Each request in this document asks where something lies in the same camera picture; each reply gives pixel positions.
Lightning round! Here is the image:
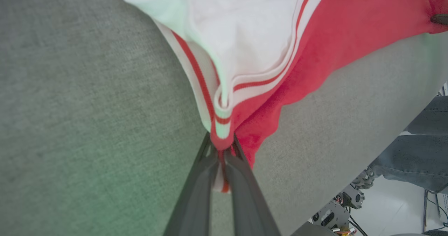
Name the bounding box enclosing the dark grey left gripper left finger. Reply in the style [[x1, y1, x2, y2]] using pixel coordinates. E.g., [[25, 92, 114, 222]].
[[164, 133, 219, 236]]

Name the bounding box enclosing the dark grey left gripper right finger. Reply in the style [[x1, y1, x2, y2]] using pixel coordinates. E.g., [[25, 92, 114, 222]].
[[224, 135, 281, 236]]

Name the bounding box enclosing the red and white garment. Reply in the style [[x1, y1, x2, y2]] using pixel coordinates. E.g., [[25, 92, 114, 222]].
[[115, 0, 448, 194]]

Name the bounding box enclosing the grey fabric sofa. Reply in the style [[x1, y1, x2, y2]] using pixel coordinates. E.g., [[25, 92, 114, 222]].
[[0, 0, 448, 236]]

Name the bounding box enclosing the metal chassis with wires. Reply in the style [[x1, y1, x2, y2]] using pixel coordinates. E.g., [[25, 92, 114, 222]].
[[310, 170, 376, 236]]

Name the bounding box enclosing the thin black cable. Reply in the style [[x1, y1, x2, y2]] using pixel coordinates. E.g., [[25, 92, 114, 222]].
[[423, 190, 448, 230]]

